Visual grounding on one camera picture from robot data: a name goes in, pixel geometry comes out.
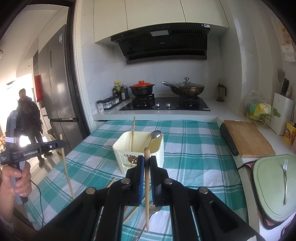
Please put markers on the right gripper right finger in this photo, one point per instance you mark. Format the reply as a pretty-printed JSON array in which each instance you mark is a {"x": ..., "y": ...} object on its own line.
[{"x": 195, "y": 214}]

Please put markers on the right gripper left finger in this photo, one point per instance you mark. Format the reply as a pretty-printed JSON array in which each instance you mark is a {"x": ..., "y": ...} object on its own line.
[{"x": 110, "y": 203}]

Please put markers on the chopstick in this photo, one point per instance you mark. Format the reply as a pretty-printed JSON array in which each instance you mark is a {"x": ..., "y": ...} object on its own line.
[
  {"x": 132, "y": 137},
  {"x": 111, "y": 182},
  {"x": 147, "y": 188},
  {"x": 130, "y": 215},
  {"x": 67, "y": 174}
]

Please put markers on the left hand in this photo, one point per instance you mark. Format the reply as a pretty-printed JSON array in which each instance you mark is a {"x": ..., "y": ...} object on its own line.
[{"x": 14, "y": 182}]

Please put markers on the cream utensil holder box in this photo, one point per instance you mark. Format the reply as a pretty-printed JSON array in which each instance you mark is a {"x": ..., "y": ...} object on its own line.
[{"x": 126, "y": 156}]

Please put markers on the person in dark jacket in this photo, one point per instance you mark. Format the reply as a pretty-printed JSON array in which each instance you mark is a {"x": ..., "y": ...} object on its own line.
[{"x": 28, "y": 121}]

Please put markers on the steel spoon in holder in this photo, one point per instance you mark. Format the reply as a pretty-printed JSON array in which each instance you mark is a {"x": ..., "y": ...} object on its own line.
[{"x": 155, "y": 134}]

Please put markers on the teal plaid tablecloth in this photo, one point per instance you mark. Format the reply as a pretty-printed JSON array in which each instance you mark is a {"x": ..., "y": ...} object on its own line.
[{"x": 195, "y": 154}]

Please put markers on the chopstick standing in holder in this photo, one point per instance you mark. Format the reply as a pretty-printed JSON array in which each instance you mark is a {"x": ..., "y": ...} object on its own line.
[{"x": 132, "y": 137}]

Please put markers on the steel refrigerator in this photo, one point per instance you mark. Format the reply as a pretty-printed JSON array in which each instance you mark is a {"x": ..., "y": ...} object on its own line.
[{"x": 56, "y": 91}]

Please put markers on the black gas stove top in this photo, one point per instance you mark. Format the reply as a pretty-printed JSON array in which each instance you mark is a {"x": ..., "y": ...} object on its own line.
[{"x": 166, "y": 103}]

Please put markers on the spice jar rack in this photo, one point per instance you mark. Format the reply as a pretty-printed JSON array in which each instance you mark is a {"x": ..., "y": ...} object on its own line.
[{"x": 108, "y": 103}]

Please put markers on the wooden cutting board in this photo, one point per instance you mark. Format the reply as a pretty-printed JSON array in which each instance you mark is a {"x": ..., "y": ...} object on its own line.
[{"x": 248, "y": 140}]

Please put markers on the sauce bottles group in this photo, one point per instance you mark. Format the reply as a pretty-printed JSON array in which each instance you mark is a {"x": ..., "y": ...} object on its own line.
[{"x": 120, "y": 90}]

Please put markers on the black pot orange lid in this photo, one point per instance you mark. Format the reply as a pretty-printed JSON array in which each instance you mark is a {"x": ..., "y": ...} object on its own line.
[{"x": 142, "y": 89}]

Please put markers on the small steel fork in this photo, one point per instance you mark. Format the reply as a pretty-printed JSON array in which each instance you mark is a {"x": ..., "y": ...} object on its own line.
[{"x": 284, "y": 168}]

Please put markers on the wok with glass lid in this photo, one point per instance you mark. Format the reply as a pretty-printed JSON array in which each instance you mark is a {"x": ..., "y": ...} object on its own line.
[{"x": 186, "y": 88}]

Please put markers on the plastic bag with vegetables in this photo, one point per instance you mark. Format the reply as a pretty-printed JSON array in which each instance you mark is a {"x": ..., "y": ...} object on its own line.
[{"x": 257, "y": 109}]

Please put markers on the yellow printed cup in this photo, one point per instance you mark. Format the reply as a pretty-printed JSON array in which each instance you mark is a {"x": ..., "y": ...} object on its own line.
[{"x": 289, "y": 132}]

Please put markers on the dark glass kettle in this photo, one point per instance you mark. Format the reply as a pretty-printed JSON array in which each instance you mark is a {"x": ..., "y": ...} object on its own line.
[{"x": 221, "y": 92}]

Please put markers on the white knife block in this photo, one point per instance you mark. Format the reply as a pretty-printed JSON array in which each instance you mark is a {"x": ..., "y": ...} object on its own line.
[{"x": 281, "y": 112}]

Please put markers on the black range hood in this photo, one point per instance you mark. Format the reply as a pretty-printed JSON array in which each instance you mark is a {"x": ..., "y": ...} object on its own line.
[{"x": 164, "y": 42}]

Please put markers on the white upper cabinets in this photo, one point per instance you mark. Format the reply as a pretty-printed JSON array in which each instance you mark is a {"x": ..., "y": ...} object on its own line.
[{"x": 114, "y": 17}]

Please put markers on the black handle roll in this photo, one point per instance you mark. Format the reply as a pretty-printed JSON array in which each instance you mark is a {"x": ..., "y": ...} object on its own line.
[{"x": 228, "y": 139}]

